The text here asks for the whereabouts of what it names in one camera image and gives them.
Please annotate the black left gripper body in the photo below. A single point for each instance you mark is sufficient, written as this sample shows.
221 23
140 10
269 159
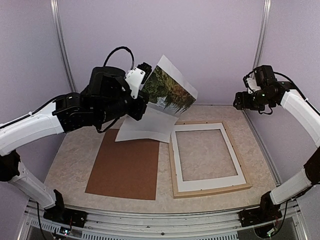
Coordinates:
113 109

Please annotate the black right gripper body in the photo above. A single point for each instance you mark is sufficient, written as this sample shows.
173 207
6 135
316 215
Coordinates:
257 103

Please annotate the landscape photo white border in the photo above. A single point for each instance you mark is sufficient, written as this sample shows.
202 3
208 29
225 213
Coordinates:
170 95

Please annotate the white passe-partout mat sheet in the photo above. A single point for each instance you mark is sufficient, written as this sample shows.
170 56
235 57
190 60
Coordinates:
204 160

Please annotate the light wooden picture frame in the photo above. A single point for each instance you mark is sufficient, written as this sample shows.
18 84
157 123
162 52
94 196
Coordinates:
206 187

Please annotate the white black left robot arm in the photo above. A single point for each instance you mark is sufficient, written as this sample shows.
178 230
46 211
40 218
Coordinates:
62 114

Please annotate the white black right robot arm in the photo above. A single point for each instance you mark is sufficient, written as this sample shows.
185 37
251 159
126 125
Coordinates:
289 129

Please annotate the brown hardboard backing panel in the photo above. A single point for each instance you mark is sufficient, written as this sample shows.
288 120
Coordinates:
125 169

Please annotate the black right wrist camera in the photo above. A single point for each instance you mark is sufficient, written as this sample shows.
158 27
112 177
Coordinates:
261 76

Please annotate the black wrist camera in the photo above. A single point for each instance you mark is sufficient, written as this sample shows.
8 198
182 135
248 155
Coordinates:
136 77
261 76

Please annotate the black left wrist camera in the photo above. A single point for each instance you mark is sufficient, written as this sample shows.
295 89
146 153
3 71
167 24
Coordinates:
136 77

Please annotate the aluminium enclosure post right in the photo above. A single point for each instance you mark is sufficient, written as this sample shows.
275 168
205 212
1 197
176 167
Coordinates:
262 33

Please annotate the aluminium enclosure post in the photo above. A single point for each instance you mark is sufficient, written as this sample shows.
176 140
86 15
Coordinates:
61 43
262 33

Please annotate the aluminium enclosure post left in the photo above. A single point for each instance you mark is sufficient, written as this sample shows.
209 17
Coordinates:
61 43

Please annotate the aluminium front rail base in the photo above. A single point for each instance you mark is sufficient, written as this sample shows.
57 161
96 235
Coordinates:
113 225

